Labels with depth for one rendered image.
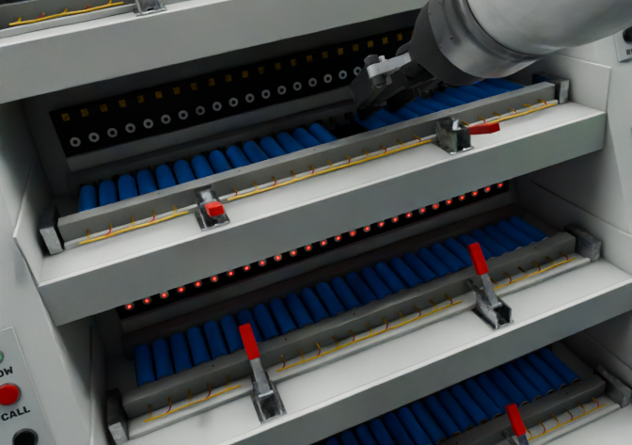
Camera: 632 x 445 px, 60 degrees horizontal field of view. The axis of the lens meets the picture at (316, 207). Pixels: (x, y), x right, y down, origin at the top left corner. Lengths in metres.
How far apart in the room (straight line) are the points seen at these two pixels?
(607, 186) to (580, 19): 0.43
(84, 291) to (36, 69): 0.19
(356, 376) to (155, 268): 0.23
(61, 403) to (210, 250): 0.18
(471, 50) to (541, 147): 0.28
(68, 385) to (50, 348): 0.04
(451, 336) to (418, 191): 0.17
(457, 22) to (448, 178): 0.24
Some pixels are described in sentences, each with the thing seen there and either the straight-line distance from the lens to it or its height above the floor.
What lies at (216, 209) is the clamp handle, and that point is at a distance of 0.46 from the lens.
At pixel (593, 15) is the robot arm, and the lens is 0.32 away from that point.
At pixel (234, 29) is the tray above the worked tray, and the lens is 0.54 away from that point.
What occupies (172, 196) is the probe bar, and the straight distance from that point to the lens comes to 0.56.
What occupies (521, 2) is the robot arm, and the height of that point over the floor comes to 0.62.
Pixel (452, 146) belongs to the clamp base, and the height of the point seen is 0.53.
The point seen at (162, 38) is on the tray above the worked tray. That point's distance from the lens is 0.53.
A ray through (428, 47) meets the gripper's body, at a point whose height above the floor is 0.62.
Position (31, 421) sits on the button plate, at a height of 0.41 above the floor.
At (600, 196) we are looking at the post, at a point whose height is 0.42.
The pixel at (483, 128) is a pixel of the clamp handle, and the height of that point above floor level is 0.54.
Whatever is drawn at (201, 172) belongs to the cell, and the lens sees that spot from 0.60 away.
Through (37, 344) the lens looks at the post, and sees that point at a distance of 0.54.
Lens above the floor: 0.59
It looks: 8 degrees down
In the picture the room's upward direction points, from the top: 15 degrees counter-clockwise
